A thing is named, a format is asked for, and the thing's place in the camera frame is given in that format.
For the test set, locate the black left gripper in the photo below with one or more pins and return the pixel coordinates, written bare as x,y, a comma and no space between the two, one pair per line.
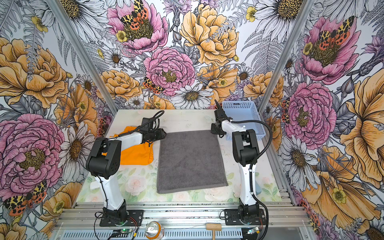
161,134

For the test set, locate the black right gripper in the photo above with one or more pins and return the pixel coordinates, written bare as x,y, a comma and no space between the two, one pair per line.
213,131

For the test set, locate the orange drawstring shorts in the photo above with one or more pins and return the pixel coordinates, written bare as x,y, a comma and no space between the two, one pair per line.
141,154

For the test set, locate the grey garment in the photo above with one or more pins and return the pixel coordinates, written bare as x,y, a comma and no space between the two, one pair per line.
190,161

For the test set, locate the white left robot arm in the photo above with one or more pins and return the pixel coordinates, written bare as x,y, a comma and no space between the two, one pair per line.
105,157

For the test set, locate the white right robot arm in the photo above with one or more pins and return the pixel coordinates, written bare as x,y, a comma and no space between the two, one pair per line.
245,152

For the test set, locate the light blue perforated laundry basket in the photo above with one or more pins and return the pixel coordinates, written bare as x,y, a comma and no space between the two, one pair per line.
242,111

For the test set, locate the orange rimmed tape roll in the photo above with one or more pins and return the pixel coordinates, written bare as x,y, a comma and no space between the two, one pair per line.
154,231

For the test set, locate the small wooden mallet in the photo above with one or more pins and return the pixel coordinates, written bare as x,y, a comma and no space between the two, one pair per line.
213,227

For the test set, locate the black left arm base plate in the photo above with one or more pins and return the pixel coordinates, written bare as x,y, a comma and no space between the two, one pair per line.
130,218

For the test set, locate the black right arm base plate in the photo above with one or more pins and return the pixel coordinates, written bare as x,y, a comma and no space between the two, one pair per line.
233,218

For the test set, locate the aluminium front rail frame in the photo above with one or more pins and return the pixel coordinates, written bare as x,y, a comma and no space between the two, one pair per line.
185,221

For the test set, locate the aluminium frame corner post right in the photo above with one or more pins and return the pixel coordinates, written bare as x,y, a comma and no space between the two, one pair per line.
291,40

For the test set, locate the aluminium frame corner post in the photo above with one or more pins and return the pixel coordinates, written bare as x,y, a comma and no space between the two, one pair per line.
291,40
69,30

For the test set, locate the aluminium frame corner post left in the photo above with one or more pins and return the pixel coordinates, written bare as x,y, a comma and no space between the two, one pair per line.
69,30

